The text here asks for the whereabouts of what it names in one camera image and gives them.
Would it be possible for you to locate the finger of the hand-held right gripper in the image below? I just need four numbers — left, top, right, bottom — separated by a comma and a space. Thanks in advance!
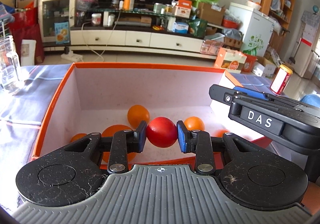
209, 84, 310, 118
232, 86, 270, 101

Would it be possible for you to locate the red paper bag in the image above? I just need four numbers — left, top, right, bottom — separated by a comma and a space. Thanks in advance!
9, 7, 45, 64

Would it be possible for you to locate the brown cardboard box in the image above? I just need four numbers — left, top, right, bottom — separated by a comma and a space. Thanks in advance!
197, 2, 225, 25

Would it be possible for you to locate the clear plastic bin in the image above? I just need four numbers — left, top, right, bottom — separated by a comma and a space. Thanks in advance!
200, 33, 225, 55

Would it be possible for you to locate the orange white floor carton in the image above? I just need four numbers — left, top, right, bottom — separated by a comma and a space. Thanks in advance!
214, 47, 247, 74

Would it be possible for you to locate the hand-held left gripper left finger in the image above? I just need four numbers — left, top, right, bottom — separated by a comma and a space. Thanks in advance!
64, 121, 148, 174

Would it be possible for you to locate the red apple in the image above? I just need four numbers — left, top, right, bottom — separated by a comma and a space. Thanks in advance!
146, 117, 177, 148

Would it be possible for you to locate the white chest freezer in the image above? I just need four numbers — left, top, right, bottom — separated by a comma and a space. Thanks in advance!
229, 2, 275, 55

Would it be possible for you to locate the pink woven basket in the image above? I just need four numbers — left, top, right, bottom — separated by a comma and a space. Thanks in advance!
76, 0, 97, 11

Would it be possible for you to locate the clear glass handled jar mug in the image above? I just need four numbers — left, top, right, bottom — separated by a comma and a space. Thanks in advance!
0, 35, 25, 94

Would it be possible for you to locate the blue orange print packet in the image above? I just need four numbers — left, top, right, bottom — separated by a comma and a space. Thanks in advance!
54, 22, 71, 45

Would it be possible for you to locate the white television cabinet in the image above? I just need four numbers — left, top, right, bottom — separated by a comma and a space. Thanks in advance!
42, 9, 218, 59

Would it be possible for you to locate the orange cardboard box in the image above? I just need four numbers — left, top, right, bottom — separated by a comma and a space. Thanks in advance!
32, 62, 274, 164

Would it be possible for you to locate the red can white label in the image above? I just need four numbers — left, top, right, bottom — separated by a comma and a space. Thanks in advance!
270, 64, 293, 95

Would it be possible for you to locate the small orange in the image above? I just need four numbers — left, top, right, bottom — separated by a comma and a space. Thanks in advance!
70, 133, 88, 143
184, 116, 205, 131

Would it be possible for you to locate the blue white small box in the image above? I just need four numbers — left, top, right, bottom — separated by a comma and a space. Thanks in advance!
175, 22, 189, 34

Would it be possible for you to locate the orange white small box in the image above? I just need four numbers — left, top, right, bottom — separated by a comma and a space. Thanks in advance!
174, 0, 193, 18

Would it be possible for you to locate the green snack bag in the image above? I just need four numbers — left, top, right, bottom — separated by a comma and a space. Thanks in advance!
188, 19, 208, 38

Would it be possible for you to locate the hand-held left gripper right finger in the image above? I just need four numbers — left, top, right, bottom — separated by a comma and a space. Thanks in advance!
176, 121, 259, 175

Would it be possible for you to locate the large orange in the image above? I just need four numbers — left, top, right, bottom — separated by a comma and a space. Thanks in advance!
101, 125, 137, 163
127, 104, 150, 129

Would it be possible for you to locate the wall calendar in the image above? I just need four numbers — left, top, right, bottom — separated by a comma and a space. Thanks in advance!
301, 11, 317, 47

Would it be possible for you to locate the red bucket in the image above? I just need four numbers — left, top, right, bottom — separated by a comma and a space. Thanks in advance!
241, 54, 258, 72

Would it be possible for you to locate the white power strip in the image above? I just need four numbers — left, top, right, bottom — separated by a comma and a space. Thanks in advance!
62, 52, 83, 62

